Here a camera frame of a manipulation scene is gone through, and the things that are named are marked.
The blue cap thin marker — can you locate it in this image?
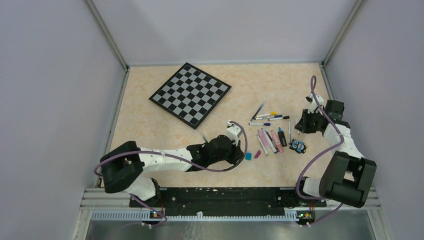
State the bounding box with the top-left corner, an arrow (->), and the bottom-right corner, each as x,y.
248,122 -> 271,127

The owl eraser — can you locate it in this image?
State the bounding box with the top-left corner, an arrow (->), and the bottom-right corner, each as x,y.
289,139 -> 307,154

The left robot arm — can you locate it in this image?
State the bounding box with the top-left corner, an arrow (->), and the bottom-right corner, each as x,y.
93,134 -> 246,207

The green pen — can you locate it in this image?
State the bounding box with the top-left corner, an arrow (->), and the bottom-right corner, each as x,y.
201,132 -> 209,143

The navy cap marker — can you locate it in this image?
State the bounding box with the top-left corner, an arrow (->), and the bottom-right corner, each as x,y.
254,114 -> 283,121

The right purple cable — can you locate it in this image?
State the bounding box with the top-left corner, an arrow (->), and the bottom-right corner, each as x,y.
295,75 -> 345,228

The light blue highlighter cap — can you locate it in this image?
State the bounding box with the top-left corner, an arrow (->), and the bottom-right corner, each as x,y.
244,152 -> 253,161

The yellow cap marker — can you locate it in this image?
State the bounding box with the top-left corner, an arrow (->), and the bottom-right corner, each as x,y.
255,112 -> 278,119

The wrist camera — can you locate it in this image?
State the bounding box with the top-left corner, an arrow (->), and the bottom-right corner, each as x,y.
305,93 -> 324,114
226,121 -> 242,143

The black grey chessboard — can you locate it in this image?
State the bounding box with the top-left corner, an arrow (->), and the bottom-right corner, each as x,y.
149,62 -> 232,130

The grey white marker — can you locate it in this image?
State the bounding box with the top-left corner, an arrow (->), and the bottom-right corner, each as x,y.
256,135 -> 269,156

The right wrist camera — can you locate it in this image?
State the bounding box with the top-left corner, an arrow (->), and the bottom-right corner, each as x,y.
305,93 -> 324,114

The pink highlighter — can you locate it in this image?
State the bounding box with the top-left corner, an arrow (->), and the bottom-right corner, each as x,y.
271,130 -> 284,153

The black highlighter blue cap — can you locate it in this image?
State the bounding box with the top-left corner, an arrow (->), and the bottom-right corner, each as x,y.
277,127 -> 288,147

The purple pen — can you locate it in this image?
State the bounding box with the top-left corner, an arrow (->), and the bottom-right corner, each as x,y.
266,131 -> 279,153

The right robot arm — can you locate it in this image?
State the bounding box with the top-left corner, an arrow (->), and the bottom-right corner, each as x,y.
293,96 -> 377,208

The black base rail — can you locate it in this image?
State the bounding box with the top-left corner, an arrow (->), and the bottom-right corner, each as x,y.
146,187 -> 327,217

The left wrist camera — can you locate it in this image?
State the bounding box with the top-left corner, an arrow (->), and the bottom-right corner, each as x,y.
226,121 -> 242,143

